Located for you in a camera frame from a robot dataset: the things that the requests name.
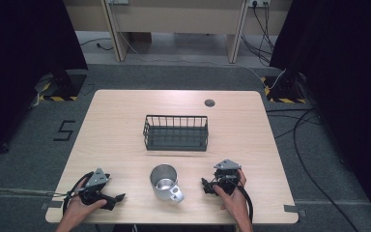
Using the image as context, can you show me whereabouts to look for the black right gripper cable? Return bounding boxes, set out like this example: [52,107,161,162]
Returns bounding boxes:
[228,178,255,224]

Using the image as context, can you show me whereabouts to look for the thick black floor cable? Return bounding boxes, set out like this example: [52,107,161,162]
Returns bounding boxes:
[292,108,361,232]

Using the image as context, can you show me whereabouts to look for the person's left hand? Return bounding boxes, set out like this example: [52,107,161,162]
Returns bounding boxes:
[64,178,108,224]

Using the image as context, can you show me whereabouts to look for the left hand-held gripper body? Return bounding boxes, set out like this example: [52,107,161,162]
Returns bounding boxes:
[76,167,111,207]

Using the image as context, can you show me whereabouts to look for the beige strap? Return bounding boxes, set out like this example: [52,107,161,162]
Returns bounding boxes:
[0,187,78,198]

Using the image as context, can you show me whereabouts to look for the grey tape strip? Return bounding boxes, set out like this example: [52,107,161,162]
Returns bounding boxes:
[283,204,307,218]
[40,199,64,211]

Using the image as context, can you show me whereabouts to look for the white wall socket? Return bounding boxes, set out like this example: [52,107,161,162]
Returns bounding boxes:
[248,0,272,8]

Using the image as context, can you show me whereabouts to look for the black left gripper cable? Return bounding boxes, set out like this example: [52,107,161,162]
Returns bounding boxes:
[62,171,95,215]

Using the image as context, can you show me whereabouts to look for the bundle of black cables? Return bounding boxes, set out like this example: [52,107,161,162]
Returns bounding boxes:
[240,2,276,66]

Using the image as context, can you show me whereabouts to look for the short black floor cable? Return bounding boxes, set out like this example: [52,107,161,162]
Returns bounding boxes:
[78,37,115,52]

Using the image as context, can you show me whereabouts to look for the person's right hand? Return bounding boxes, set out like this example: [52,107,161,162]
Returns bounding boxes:
[214,168,251,223]

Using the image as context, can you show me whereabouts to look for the silver metal mug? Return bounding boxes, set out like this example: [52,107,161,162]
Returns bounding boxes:
[149,163,186,204]

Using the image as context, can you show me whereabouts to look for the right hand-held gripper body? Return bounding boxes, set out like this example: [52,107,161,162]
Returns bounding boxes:
[210,159,243,196]

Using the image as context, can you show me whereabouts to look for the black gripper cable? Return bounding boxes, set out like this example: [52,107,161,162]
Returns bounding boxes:
[228,178,255,224]
[62,171,95,215]

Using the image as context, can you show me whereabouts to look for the thin black floor cable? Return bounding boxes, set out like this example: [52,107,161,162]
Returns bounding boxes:
[265,107,324,140]

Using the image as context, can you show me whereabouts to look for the black wire basket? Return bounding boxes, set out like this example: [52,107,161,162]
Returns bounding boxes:
[142,114,210,152]

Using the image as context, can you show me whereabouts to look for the black curtain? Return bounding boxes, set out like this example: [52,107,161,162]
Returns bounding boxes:
[270,0,371,223]
[0,0,89,166]

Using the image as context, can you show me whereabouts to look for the stand base with hazard tape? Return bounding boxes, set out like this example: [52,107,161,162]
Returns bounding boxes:
[260,74,307,104]
[34,69,89,102]

